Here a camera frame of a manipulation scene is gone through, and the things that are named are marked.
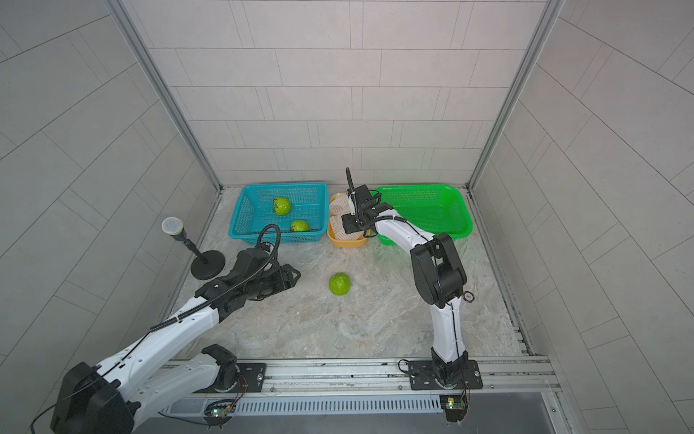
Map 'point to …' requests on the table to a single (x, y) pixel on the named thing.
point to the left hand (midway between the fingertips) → (299, 275)
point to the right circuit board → (454, 407)
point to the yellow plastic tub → (340, 243)
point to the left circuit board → (218, 416)
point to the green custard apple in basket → (281, 206)
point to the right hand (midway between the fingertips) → (351, 221)
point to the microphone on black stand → (207, 264)
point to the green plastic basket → (435, 209)
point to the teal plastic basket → (300, 210)
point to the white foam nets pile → (340, 206)
